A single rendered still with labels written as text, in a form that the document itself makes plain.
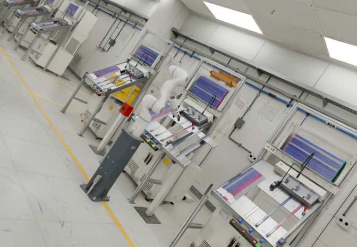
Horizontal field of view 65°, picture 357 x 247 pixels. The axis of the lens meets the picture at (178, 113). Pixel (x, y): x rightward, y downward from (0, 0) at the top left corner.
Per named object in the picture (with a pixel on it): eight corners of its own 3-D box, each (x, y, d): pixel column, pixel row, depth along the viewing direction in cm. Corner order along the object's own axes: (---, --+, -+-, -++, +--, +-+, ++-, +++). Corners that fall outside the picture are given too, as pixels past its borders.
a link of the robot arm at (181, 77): (147, 108, 280) (160, 117, 276) (144, 104, 269) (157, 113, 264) (178, 69, 288) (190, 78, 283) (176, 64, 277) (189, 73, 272)
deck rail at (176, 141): (163, 150, 311) (163, 146, 307) (162, 149, 312) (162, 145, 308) (211, 125, 346) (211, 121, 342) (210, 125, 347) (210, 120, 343)
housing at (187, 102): (207, 126, 346) (208, 117, 337) (183, 109, 377) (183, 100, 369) (212, 124, 350) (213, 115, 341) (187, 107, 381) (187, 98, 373)
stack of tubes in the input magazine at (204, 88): (215, 108, 341) (228, 89, 339) (188, 91, 374) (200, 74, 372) (220, 111, 350) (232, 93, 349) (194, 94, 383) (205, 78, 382)
